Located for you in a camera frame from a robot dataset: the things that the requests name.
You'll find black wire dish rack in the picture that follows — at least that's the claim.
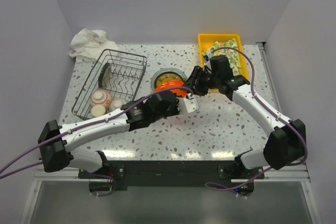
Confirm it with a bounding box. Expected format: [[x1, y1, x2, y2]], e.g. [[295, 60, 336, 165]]
[[71, 49, 147, 120]]

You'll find light green bowl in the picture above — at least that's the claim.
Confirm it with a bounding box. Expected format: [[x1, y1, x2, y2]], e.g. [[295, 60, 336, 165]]
[[109, 98, 128, 112]]

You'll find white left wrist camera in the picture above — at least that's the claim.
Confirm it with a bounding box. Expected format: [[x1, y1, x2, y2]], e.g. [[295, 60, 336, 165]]
[[177, 98, 199, 114]]

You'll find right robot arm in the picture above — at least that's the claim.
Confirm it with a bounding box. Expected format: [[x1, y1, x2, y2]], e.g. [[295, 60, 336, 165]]
[[184, 55, 307, 178]]

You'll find dark teal plate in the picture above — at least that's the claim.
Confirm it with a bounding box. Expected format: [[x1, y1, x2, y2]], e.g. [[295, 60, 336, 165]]
[[98, 62, 111, 88]]

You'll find yellow plastic bin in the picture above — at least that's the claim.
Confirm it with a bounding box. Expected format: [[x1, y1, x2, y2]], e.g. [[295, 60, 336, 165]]
[[198, 34, 249, 79]]

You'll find light green floral plate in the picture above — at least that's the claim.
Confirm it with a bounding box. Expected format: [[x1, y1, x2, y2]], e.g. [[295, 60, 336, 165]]
[[151, 68, 187, 91]]

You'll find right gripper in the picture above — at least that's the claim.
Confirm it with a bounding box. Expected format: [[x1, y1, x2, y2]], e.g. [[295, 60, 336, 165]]
[[180, 66, 220, 97]]

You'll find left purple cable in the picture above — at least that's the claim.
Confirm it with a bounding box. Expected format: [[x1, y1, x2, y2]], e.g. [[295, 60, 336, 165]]
[[0, 87, 195, 197]]

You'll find beige brown cup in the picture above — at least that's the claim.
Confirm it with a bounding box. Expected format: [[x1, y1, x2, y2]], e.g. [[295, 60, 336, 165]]
[[91, 104, 107, 118]]

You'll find lemon print cloth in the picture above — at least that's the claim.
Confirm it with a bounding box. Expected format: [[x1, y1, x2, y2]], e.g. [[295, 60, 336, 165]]
[[202, 38, 242, 76]]

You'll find white red patterned bowl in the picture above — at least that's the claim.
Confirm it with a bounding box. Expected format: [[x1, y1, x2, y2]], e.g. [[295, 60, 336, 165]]
[[90, 89, 112, 108]]

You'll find white crumpled towel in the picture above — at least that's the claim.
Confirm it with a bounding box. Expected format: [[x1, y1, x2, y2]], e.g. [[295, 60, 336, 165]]
[[68, 28, 119, 62]]

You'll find yellow patterned plate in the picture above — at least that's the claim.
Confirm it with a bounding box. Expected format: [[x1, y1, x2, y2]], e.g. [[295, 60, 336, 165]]
[[154, 72, 184, 86]]

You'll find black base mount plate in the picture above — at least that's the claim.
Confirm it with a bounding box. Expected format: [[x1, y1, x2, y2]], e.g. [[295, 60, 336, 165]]
[[78, 161, 263, 192]]

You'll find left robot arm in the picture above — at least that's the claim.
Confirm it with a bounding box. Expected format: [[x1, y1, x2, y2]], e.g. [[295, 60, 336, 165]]
[[38, 90, 186, 178]]

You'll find orange plate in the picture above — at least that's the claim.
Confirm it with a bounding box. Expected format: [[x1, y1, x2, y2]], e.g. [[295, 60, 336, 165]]
[[153, 81, 187, 102]]

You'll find aluminium frame rail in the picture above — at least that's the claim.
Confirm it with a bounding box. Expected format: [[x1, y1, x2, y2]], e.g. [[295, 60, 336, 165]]
[[256, 40, 322, 224]]

